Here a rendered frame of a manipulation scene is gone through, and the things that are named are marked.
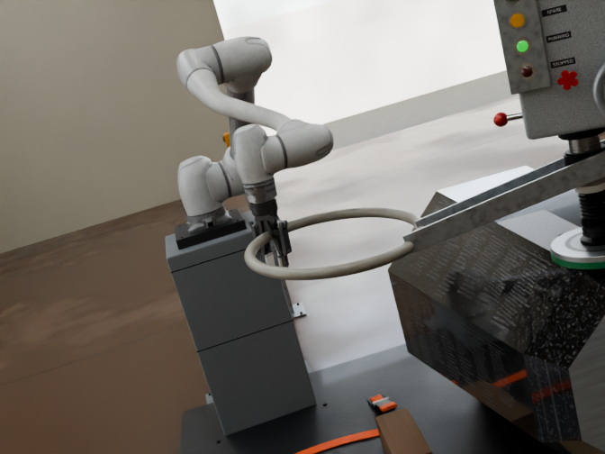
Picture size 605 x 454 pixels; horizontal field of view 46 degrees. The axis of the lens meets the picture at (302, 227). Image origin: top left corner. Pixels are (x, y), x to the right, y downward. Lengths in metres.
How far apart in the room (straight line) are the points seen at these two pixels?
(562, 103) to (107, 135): 7.54
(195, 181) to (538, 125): 1.60
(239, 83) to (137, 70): 6.29
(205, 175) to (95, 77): 5.99
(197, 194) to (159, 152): 5.94
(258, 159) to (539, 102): 0.77
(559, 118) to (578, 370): 0.54
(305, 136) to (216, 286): 0.98
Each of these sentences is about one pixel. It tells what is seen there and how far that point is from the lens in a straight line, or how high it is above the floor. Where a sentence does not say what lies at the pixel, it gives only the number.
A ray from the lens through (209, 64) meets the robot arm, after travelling 2.38.
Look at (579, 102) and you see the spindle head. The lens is 1.54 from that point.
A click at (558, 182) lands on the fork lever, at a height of 1.01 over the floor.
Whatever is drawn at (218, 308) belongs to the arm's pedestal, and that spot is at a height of 0.54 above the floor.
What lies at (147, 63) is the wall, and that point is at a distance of 8.71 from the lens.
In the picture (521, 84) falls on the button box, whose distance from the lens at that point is 1.53.
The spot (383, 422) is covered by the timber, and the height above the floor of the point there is 0.14.
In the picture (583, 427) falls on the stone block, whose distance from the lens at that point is 1.72.
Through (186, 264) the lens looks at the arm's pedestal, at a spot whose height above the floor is 0.75.
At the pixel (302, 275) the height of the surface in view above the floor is 0.92.
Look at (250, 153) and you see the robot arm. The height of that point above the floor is 1.19.
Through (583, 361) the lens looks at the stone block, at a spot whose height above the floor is 0.65.
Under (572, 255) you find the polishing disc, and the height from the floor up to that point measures 0.85.
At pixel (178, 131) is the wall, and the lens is 8.74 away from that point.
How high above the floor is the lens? 1.44
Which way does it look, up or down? 14 degrees down
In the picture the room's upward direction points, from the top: 15 degrees counter-clockwise
